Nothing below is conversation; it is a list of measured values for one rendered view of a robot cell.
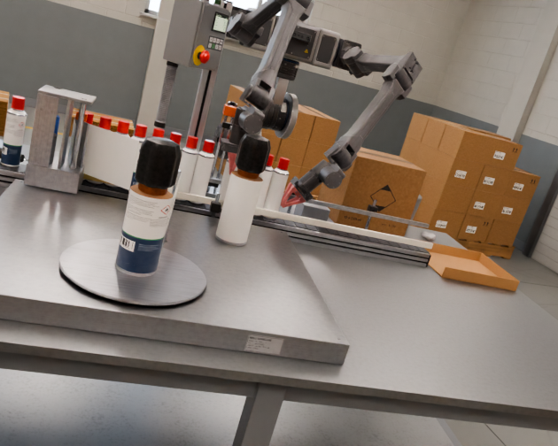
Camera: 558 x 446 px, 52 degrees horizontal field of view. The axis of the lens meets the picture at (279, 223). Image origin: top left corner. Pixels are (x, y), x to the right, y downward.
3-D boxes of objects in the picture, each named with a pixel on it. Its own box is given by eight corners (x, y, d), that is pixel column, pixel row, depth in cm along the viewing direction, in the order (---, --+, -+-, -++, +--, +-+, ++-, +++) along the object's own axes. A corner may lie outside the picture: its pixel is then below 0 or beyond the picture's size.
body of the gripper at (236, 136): (254, 155, 172) (259, 131, 170) (220, 148, 169) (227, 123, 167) (251, 149, 178) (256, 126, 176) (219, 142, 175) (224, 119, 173)
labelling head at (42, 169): (23, 184, 156) (36, 91, 149) (33, 172, 168) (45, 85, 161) (76, 194, 160) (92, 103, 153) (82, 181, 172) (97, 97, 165)
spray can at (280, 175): (262, 219, 187) (279, 158, 181) (259, 213, 191) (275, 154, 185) (277, 221, 188) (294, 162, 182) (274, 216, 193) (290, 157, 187)
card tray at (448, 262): (441, 277, 195) (445, 266, 194) (411, 248, 219) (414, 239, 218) (515, 291, 203) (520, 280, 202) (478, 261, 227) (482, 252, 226)
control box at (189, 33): (161, 58, 171) (174, -7, 166) (191, 64, 187) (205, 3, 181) (189, 67, 168) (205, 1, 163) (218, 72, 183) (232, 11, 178)
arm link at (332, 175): (350, 161, 192) (337, 142, 188) (364, 172, 182) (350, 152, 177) (322, 184, 192) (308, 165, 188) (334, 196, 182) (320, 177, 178)
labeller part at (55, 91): (37, 92, 150) (38, 88, 149) (45, 87, 160) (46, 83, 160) (91, 104, 153) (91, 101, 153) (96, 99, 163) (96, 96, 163)
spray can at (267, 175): (246, 214, 186) (262, 154, 180) (244, 210, 191) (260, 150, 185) (261, 218, 187) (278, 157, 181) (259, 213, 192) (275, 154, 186)
